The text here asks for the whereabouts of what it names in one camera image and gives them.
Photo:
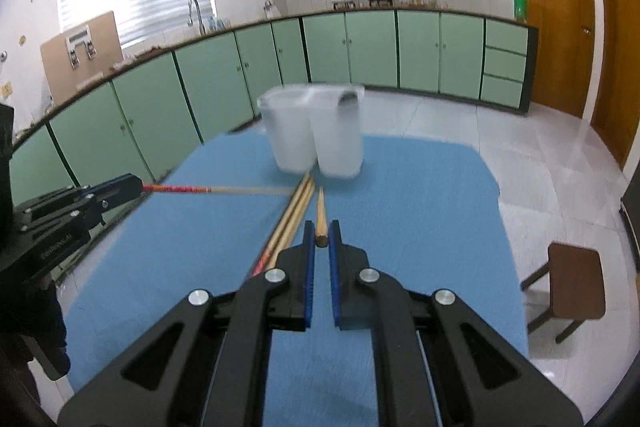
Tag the wooden door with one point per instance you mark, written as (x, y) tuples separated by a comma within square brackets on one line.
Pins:
[(620, 57), (555, 17)]

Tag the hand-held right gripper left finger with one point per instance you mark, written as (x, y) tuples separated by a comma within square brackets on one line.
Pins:
[(310, 279)]

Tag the white clip device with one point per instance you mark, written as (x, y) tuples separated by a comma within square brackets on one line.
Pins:
[(80, 39)]

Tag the white twin utensil holder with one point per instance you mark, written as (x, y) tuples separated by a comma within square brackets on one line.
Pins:
[(320, 132)]

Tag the red patterned wooden chopstick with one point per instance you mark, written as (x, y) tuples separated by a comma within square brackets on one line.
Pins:
[(200, 190)]

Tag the brown wooden stool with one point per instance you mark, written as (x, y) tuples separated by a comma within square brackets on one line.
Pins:
[(575, 282)]

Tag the metal faucet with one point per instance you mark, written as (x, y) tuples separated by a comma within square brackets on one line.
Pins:
[(196, 12)]

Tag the green base cabinet run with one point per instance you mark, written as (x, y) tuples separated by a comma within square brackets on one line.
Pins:
[(375, 52)]

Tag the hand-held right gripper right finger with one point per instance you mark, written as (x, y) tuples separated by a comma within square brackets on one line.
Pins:
[(334, 279)]

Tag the blue table mat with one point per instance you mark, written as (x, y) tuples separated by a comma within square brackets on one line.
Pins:
[(425, 217)]

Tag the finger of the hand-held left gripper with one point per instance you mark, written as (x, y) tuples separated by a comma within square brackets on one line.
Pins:
[(75, 223), (117, 189)]

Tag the brown board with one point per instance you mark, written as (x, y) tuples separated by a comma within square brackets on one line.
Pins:
[(55, 72)]

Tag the dark spoon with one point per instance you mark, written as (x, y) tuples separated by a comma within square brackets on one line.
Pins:
[(347, 97)]

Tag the yellowed wall switch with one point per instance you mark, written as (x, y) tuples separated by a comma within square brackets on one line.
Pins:
[(7, 90)]

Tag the small metal kettle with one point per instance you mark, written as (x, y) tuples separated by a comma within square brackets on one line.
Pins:
[(269, 9)]

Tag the green bottle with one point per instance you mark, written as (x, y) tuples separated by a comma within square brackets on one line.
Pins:
[(520, 2)]

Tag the bottles beside faucet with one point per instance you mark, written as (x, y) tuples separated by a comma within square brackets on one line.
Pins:
[(217, 25)]

